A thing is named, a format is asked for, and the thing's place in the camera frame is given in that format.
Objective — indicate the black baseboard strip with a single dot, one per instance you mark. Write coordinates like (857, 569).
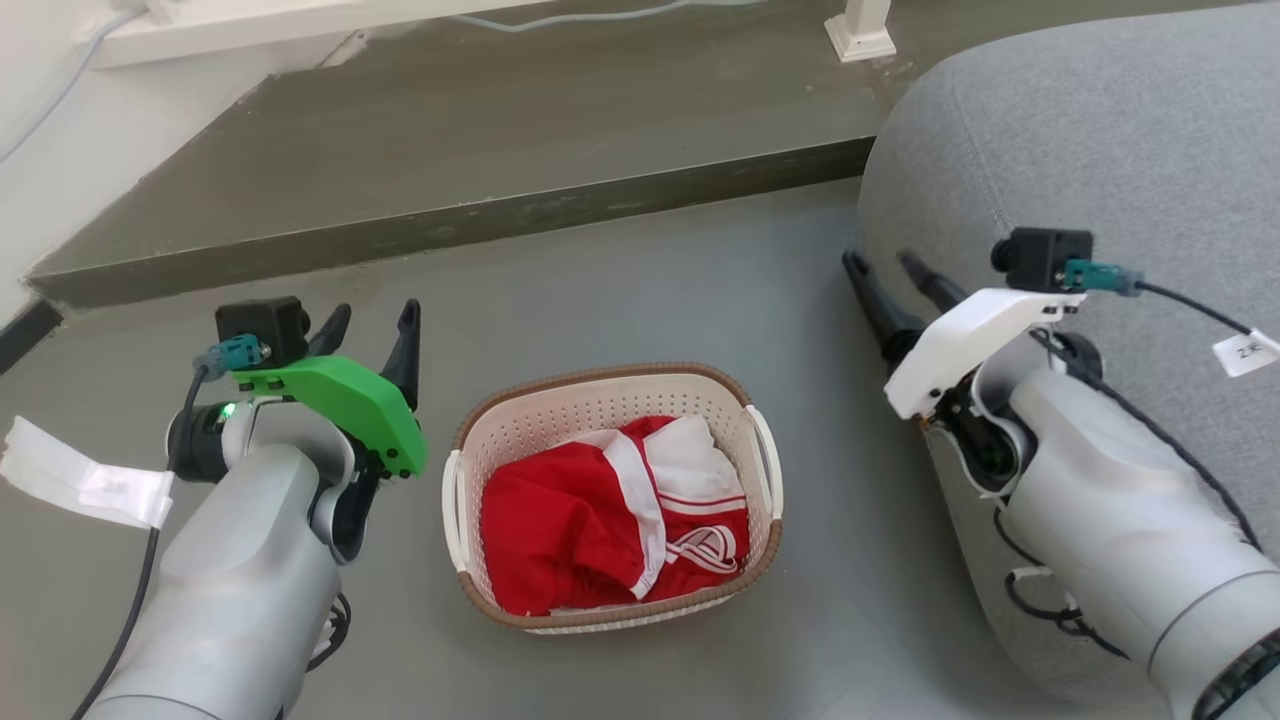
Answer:
(25, 340)

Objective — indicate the red and white garment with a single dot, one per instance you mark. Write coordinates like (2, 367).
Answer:
(560, 520)

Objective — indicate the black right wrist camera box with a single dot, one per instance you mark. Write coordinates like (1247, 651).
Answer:
(1040, 258)

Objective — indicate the grey fabric sofa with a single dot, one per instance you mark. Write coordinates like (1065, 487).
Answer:
(1100, 130)

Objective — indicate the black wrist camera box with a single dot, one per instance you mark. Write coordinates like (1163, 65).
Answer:
(260, 325)
(1040, 258)

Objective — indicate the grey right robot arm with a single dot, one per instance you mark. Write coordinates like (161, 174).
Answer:
(1120, 520)

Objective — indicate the grey raised floor step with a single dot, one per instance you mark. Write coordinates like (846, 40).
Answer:
(450, 150)

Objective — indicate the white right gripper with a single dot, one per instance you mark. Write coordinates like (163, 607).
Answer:
(960, 340)

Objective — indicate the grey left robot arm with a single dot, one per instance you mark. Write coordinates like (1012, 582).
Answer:
(240, 580)

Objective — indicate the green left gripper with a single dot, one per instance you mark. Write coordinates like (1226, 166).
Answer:
(350, 400)

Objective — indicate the large white tape tag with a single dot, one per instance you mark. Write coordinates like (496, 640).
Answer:
(90, 485)

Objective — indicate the small white printed tag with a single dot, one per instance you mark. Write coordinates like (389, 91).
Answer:
(1248, 352)

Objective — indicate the cream perforated laundry basket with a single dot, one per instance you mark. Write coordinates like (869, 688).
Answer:
(600, 400)

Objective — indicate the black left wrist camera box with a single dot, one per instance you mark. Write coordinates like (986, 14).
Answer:
(260, 325)

